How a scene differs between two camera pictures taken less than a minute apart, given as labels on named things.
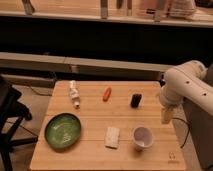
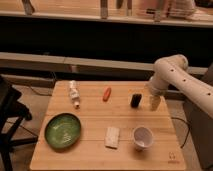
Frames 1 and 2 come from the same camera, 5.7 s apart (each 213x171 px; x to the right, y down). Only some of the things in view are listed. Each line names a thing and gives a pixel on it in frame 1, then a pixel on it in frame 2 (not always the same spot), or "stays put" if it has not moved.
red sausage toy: (107, 93) stays put
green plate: (62, 131) stays put
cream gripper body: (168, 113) -> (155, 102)
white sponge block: (112, 138) stays put
